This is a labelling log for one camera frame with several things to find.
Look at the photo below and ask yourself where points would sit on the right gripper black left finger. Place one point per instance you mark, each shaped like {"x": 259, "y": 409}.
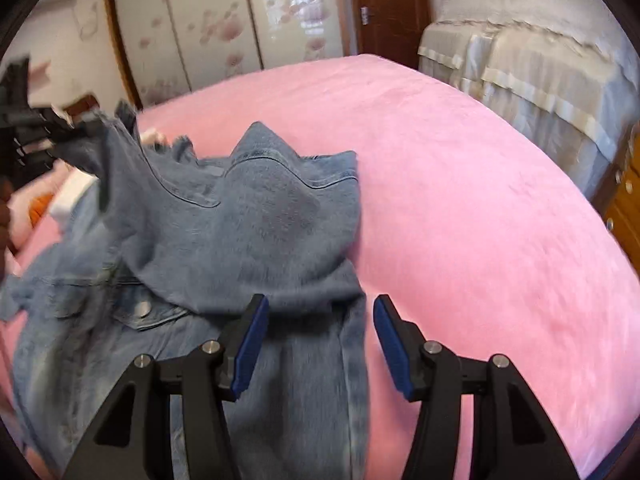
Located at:
{"x": 129, "y": 438}

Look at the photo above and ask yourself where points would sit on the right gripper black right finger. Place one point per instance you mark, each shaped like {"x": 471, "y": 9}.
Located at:
{"x": 513, "y": 437}

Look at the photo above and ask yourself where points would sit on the blue denim jacket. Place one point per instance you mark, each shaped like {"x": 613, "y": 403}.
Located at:
{"x": 161, "y": 253}

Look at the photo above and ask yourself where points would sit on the person left hand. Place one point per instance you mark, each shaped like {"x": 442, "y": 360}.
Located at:
{"x": 5, "y": 222}

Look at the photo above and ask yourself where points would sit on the folded white fluffy blanket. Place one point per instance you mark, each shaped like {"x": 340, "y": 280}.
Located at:
{"x": 64, "y": 201}

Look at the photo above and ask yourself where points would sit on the folded pink floral quilt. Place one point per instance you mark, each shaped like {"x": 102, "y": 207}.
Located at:
{"x": 29, "y": 204}

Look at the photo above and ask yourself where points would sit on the floral sliding wardrobe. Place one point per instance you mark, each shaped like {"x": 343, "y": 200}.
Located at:
{"x": 168, "y": 48}

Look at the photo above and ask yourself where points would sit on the pink fleece bed sheet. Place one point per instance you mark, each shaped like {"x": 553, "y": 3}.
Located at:
{"x": 475, "y": 234}

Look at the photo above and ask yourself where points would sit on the wooden drawer cabinet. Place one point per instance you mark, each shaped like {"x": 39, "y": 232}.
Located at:
{"x": 617, "y": 199}

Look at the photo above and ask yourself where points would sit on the brown wooden door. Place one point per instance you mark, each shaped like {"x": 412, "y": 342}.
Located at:
{"x": 392, "y": 29}

